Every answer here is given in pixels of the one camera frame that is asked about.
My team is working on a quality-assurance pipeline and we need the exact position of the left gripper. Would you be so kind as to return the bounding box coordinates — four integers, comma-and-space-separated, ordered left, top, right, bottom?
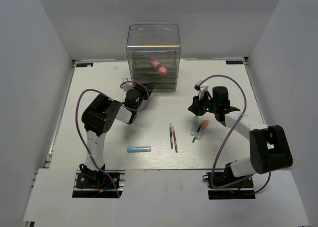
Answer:
132, 81, 156, 112

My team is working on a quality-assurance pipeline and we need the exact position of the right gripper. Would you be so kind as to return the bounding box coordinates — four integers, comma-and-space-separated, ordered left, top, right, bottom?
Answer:
188, 91, 219, 116

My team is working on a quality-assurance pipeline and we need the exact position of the pink capped clip jar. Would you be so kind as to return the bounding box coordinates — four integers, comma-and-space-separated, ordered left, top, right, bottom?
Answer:
149, 57, 167, 76

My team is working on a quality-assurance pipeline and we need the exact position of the clear plastic drawer organizer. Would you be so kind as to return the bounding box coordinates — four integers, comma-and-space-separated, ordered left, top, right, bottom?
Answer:
126, 22, 181, 90

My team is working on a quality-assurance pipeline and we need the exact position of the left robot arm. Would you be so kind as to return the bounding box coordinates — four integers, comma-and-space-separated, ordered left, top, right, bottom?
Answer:
80, 81, 156, 187

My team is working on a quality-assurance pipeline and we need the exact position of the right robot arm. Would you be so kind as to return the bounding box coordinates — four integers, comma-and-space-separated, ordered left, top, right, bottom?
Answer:
188, 85, 293, 189

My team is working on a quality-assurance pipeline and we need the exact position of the orange capped highlighter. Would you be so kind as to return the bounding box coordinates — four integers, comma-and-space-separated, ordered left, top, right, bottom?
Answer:
197, 120, 209, 140

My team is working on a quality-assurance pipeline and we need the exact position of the green pen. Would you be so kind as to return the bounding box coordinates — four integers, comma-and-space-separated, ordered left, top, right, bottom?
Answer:
192, 124, 202, 143

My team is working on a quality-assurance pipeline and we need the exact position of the purple pen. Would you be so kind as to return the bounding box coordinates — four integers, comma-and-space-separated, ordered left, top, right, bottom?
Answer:
169, 123, 173, 149

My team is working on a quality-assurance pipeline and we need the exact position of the red pen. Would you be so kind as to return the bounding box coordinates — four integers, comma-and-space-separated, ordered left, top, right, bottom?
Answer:
171, 125, 178, 153

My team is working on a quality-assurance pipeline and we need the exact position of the right blue table label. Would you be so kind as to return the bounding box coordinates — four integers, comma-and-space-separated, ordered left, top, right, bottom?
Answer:
226, 60, 243, 65

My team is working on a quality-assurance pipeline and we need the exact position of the blue table label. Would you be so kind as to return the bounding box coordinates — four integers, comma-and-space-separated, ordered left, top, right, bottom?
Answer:
76, 63, 93, 68
226, 60, 243, 65

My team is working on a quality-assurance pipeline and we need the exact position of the blue eraser stick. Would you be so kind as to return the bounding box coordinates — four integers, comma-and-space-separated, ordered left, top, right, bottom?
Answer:
127, 146, 152, 153

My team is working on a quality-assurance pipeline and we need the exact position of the left blue table label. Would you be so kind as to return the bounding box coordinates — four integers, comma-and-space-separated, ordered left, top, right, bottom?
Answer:
76, 63, 93, 68

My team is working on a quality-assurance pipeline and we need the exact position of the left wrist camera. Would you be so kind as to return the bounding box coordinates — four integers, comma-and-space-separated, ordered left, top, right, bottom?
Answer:
120, 78, 134, 92

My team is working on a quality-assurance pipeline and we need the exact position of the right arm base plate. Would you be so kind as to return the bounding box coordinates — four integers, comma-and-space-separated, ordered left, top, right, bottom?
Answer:
202, 171, 255, 200

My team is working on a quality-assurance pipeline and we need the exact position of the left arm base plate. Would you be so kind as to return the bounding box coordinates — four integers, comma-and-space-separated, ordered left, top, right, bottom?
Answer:
72, 170, 125, 199

